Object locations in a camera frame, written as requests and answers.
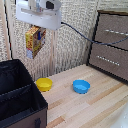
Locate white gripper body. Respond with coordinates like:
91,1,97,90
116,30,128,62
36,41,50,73
15,0,63,32

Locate yellow granola bar box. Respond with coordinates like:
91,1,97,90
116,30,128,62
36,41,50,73
25,25,47,60

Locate yellow plastic bowl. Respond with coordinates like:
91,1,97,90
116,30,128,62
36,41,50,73
35,77,54,93

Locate dark brown drawer cabinet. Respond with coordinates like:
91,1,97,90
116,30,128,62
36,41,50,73
86,9,128,85

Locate blue plastic bowl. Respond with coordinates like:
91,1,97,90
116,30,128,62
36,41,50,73
72,79,91,95

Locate black fabric storage box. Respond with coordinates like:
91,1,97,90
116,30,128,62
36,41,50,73
0,58,49,128

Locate blue cable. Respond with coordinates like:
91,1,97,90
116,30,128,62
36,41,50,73
60,21,128,46

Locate silver drawer handle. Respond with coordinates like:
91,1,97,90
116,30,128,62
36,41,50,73
103,28,128,37
95,54,121,67

